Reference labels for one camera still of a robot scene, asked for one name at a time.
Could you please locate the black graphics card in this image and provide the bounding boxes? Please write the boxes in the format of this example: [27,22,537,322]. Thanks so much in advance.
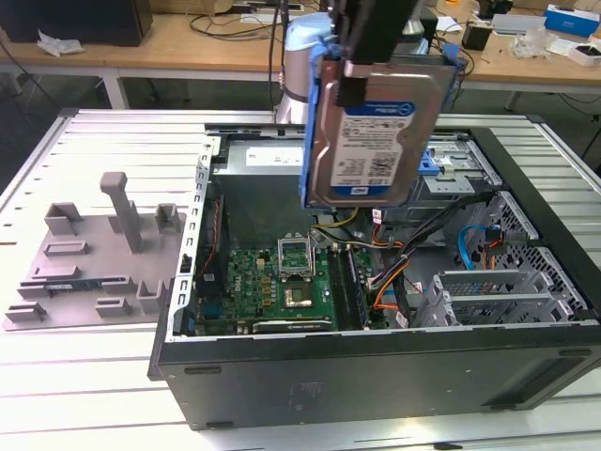
[237,315,333,337]

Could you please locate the CPU socket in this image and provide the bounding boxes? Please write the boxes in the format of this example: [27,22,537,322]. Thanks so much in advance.
[276,233,315,282]

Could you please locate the yellow black power wire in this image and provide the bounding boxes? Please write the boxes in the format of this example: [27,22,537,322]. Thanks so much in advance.
[312,209,361,234]

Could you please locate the blue drive latch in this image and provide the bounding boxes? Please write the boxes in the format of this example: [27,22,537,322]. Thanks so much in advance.
[419,148,446,177]

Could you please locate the green motherboard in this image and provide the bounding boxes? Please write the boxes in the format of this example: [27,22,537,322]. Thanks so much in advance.
[227,244,377,331]

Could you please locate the grey parts rack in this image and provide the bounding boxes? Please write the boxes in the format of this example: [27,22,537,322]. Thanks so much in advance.
[0,171,189,333]

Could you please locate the RAM slot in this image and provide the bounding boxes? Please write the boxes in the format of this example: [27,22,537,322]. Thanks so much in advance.
[327,245,348,330]

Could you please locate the coloured disk power wire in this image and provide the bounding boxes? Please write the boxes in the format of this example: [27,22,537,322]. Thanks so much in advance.
[482,227,508,272]

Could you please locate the hard disk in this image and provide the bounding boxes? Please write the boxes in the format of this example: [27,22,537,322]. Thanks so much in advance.
[299,44,464,211]

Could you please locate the black cube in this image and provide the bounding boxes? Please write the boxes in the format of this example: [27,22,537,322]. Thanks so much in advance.
[462,21,494,51]

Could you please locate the grey flat box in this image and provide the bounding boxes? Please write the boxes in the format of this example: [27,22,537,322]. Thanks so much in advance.
[490,12,548,35]

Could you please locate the blue RAM stick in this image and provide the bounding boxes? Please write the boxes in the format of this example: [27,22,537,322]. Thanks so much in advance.
[347,245,370,329]
[43,280,103,291]

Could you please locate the silver disk bay cage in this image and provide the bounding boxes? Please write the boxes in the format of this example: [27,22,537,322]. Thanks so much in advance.
[415,268,588,329]

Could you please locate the silver power supply unit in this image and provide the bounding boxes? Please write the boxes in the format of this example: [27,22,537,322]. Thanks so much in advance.
[213,140,314,248]

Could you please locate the blue data wire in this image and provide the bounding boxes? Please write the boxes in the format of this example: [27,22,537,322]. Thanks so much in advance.
[375,287,408,307]
[457,224,490,272]

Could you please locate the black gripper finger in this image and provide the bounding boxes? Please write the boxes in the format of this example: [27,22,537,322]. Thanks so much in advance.
[337,62,372,107]

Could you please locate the white box black inlay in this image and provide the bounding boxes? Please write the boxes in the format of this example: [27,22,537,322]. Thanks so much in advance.
[566,40,601,68]

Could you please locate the black case fan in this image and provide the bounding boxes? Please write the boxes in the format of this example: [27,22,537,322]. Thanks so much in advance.
[195,194,231,306]

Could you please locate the crumpled clear plastic bag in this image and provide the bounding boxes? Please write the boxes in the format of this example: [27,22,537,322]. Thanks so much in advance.
[510,25,562,60]
[36,27,86,58]

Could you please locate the wooden desk white frame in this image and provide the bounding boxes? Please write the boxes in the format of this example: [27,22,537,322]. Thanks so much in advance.
[0,8,601,112]

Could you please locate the metal socket cover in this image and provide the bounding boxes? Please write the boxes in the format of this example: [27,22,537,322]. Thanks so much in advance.
[276,233,315,282]

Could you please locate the orange wire bundle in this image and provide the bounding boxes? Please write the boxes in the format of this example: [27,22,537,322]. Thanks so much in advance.
[368,239,417,314]

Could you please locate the blue white box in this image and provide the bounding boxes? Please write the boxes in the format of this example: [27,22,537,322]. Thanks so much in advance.
[543,3,601,38]

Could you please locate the silver optical drive cage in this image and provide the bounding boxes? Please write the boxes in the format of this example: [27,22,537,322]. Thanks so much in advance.
[408,140,501,222]

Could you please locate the black computer tower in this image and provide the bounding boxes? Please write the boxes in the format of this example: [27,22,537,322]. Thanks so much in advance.
[0,0,154,48]

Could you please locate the black open PC case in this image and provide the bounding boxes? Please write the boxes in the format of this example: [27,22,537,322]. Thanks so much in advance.
[146,122,601,431]

